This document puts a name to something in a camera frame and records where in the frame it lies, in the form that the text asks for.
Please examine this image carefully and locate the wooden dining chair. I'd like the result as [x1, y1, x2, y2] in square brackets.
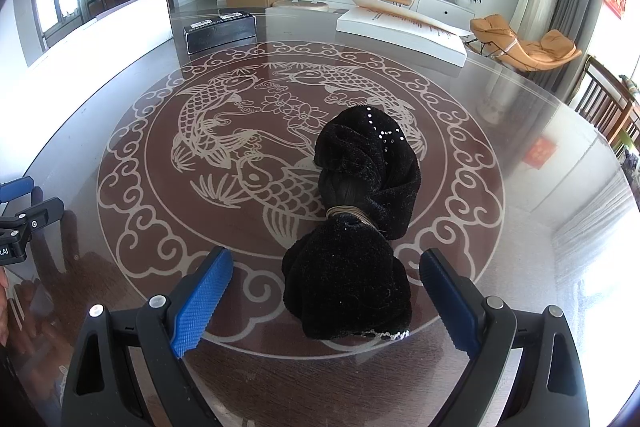
[572, 55, 639, 154]

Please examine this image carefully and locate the black velvet scrunchie bundle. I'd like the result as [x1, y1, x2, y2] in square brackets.
[282, 105, 421, 340]

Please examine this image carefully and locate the white storage box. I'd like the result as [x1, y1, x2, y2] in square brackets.
[0, 0, 172, 182]

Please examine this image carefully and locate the white flat box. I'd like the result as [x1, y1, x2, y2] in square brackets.
[336, 0, 469, 68]

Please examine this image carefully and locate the black rectangular box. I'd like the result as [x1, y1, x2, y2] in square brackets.
[183, 11, 257, 54]

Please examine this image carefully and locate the orange lounge chair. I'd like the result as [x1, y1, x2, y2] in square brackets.
[465, 14, 582, 72]

